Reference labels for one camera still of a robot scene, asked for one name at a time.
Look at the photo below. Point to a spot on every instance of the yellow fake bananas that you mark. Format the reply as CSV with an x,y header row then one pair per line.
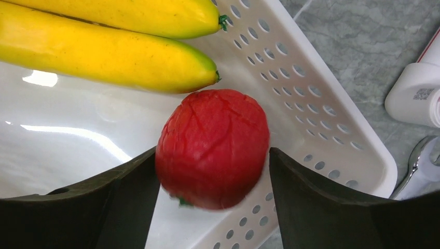
x,y
45,42

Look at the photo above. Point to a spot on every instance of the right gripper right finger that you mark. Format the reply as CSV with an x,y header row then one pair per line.
x,y
316,212

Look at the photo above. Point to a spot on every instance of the silver wrench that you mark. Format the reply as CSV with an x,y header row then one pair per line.
x,y
421,171

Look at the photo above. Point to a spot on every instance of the red fake tomato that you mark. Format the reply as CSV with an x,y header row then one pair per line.
x,y
212,150

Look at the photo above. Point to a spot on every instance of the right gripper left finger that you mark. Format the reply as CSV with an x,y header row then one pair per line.
x,y
113,209

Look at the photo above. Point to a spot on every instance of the white plastic basket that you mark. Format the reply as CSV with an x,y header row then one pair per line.
x,y
57,130

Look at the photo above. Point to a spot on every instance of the white pipe frame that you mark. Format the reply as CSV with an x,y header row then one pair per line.
x,y
414,98

